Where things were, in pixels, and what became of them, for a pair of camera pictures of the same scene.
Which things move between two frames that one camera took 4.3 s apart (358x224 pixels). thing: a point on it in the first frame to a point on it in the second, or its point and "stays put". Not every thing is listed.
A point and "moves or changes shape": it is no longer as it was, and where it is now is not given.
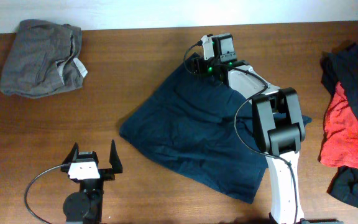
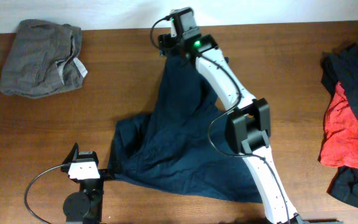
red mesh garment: (345, 140) stays put
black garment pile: (355, 66) stays put
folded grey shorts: (43, 58) stays put
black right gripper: (199, 65) to (165, 42)
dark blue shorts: (198, 125) moves or changes shape
